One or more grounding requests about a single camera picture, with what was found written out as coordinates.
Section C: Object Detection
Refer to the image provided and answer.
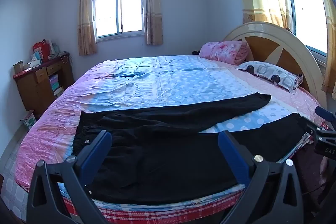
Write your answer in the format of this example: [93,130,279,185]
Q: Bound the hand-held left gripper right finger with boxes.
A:
[218,130,305,224]

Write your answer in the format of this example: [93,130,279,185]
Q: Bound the red plaid mattress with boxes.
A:
[62,191,243,224]

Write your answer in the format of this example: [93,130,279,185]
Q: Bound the white flat box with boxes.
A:
[26,59,42,69]

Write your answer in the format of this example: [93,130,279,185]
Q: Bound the large side window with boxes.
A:
[273,0,328,67]

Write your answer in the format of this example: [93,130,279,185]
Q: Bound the small brown cardboard box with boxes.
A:
[13,61,25,75]

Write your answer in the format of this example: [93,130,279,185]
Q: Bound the grey patterned pillow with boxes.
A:
[236,61,303,94]

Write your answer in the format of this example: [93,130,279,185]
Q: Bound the beige patterned curtain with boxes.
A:
[77,0,97,56]
[144,0,164,46]

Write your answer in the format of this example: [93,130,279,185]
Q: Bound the dark clothing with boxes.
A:
[293,144,332,215]

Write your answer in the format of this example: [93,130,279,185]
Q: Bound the cardboard box with green print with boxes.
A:
[20,110,37,130]

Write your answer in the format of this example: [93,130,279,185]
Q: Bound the sliding window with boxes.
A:
[92,0,146,43]

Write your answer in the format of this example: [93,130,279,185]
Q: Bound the pink floral folded quilt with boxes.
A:
[199,41,255,65]

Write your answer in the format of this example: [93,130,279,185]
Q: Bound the stack of pastel boxes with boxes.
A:
[49,74,64,97]

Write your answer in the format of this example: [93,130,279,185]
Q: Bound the polka dot bed sheet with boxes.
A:
[14,55,328,210]

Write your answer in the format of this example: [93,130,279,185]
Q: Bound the red gift bag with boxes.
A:
[33,39,51,62]

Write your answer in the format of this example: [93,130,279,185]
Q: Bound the brown wooden cabinet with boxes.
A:
[13,52,75,119]

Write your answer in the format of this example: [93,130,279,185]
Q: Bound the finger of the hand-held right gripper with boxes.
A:
[299,115,326,136]

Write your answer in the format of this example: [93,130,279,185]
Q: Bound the black pants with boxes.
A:
[72,92,311,206]

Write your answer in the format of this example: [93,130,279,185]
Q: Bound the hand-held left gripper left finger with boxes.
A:
[26,130,113,224]

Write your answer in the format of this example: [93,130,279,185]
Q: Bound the cream and wood headboard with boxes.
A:
[223,21,328,110]

